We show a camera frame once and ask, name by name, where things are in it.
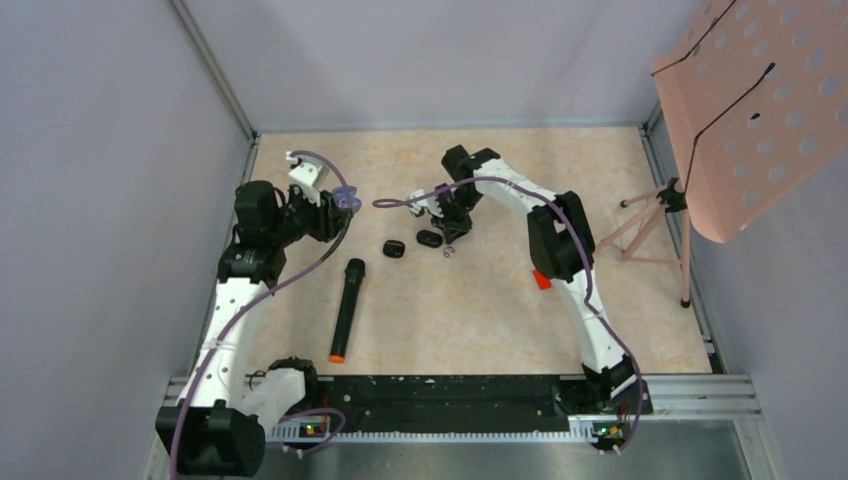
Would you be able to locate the pink perforated music stand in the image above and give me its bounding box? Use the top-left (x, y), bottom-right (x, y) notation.
top-left (592, 0), bottom-right (848, 311)

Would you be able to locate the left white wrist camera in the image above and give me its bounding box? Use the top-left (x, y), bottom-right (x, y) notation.
top-left (286, 151), bottom-right (329, 206)

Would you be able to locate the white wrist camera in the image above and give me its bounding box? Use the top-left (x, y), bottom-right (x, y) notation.
top-left (286, 151), bottom-right (329, 206)
top-left (405, 189), bottom-right (443, 218)

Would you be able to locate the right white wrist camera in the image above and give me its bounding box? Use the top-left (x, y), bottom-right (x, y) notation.
top-left (405, 189), bottom-right (443, 218)

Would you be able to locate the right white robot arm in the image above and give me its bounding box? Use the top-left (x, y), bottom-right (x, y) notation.
top-left (423, 145), bottom-right (636, 412)

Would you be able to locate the oval black charging case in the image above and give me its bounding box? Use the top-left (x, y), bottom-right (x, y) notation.
top-left (416, 229), bottom-right (444, 248)

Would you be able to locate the red block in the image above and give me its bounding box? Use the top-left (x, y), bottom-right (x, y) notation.
top-left (533, 270), bottom-right (552, 290)

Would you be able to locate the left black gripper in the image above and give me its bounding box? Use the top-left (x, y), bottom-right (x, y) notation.
top-left (269, 184), bottom-right (352, 246)

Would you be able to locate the silver lilac oval case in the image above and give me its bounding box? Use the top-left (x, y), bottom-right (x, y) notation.
top-left (332, 185), bottom-right (362, 214)

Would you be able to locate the black microphone orange end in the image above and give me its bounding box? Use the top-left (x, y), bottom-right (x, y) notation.
top-left (329, 258), bottom-right (366, 364)

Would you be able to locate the small black earbud case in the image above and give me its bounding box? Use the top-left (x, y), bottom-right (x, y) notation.
top-left (382, 239), bottom-right (406, 259)

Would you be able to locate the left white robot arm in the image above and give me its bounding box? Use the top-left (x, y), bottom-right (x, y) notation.
top-left (156, 181), bottom-right (360, 479)

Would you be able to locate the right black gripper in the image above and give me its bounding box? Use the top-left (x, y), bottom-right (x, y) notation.
top-left (427, 188), bottom-right (484, 246)

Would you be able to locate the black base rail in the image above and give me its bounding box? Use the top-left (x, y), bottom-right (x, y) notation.
top-left (291, 375), bottom-right (653, 434)

